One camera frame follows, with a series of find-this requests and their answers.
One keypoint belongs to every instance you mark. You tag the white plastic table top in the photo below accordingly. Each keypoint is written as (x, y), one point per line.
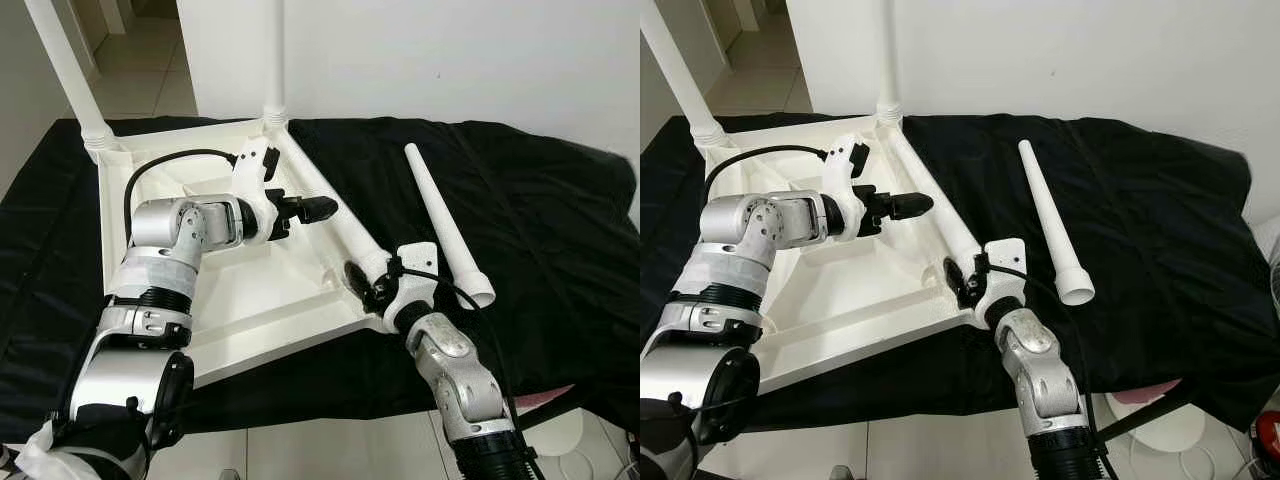
(870, 290)
(270, 300)

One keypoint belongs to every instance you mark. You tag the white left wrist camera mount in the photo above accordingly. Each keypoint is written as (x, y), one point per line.
(252, 165)
(838, 165)

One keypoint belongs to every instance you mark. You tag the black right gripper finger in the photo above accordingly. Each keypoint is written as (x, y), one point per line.
(955, 275)
(356, 280)

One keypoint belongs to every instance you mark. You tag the black table cloth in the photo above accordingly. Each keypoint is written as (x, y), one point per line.
(560, 250)
(1170, 260)

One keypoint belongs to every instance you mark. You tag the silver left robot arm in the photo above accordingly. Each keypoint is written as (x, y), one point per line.
(740, 220)
(160, 225)

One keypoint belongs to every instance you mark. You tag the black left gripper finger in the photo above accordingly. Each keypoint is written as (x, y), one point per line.
(912, 205)
(318, 209)

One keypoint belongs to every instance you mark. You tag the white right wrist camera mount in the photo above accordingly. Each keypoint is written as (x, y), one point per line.
(418, 265)
(1005, 258)

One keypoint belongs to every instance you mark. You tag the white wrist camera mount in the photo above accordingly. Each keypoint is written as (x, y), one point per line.
(1005, 258)
(838, 165)
(252, 165)
(418, 265)

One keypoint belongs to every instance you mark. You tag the red black round device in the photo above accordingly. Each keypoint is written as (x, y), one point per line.
(1268, 438)

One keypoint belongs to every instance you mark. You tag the pink fabric piece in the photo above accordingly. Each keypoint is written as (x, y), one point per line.
(1145, 392)
(545, 394)

